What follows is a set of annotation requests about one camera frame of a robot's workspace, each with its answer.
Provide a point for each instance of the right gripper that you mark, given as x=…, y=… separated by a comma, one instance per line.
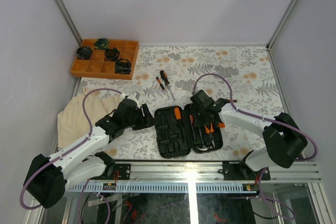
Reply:
x=204, y=123

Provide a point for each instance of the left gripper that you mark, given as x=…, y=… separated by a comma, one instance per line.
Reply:
x=147, y=121

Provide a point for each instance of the orange handled long-nose pliers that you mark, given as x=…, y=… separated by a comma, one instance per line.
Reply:
x=177, y=113

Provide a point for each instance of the black plastic tool case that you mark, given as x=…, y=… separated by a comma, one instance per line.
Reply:
x=170, y=144

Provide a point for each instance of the steel claw hammer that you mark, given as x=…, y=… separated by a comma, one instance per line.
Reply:
x=204, y=145

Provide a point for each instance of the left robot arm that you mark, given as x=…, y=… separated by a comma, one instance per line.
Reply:
x=49, y=177

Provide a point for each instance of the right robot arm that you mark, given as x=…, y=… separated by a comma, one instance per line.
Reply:
x=283, y=141

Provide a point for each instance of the small black orange screwdriver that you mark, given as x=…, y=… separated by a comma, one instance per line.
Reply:
x=161, y=85

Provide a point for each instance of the floral table cloth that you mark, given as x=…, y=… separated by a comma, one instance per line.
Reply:
x=247, y=70

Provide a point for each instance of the large black orange screwdriver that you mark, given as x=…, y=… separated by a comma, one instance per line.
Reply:
x=167, y=83

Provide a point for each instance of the dark rolled fabric band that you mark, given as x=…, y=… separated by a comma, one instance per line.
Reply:
x=123, y=66

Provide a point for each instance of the wooden compartment tray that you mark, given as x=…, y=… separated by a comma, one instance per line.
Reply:
x=98, y=66

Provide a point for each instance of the dark rolled band centre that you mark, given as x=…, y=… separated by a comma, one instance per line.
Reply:
x=111, y=54

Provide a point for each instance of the cream cloth bag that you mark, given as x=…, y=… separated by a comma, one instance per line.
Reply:
x=72, y=123

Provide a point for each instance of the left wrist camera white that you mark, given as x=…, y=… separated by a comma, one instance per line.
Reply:
x=134, y=96

